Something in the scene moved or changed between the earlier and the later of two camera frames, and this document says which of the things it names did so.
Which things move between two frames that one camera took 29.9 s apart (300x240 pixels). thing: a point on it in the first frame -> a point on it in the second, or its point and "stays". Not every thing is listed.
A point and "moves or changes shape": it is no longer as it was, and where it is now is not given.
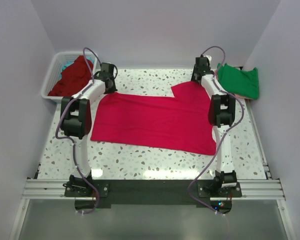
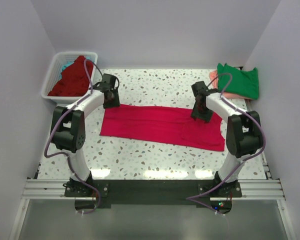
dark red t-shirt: (74, 78) stays
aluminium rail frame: (254, 189) stays
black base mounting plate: (130, 193) stays
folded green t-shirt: (235, 81) stays
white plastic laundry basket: (59, 59) stays
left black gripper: (113, 89) -> (116, 103)
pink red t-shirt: (182, 122) moves or changes shape
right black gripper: (193, 77) -> (195, 114)
